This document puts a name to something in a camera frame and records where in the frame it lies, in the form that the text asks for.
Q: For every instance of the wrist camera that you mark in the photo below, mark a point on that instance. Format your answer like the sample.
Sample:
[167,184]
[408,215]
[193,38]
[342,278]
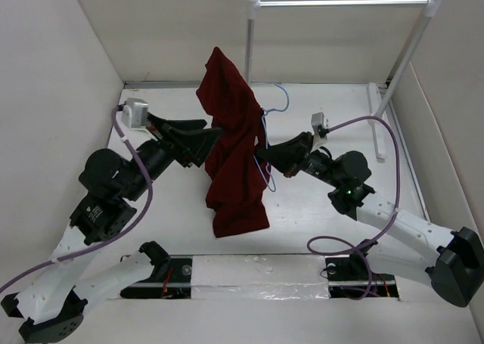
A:
[134,114]
[320,126]

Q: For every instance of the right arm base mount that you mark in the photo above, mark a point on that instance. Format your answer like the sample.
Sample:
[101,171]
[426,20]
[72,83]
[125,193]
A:
[347,277]

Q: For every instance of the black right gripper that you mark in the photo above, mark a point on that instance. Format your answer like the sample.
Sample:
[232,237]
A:
[286,155]

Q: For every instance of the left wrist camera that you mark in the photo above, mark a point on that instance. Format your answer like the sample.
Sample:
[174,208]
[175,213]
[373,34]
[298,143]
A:
[134,114]

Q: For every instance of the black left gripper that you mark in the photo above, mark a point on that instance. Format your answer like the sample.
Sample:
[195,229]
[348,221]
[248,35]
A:
[189,147]

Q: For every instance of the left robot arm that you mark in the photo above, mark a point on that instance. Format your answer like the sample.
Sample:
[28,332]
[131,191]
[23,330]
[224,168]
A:
[54,305]

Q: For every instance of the white clothes rack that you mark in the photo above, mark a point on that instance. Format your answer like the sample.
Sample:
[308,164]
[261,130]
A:
[377,103]

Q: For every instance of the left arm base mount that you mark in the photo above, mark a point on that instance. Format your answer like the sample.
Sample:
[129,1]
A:
[170,278]

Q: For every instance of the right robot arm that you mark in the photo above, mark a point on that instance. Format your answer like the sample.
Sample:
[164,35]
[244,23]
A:
[448,261]

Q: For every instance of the dark red t shirt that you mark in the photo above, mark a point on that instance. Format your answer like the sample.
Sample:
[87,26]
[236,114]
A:
[236,190]

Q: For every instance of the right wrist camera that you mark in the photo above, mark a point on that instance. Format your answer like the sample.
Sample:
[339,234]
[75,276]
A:
[320,126]

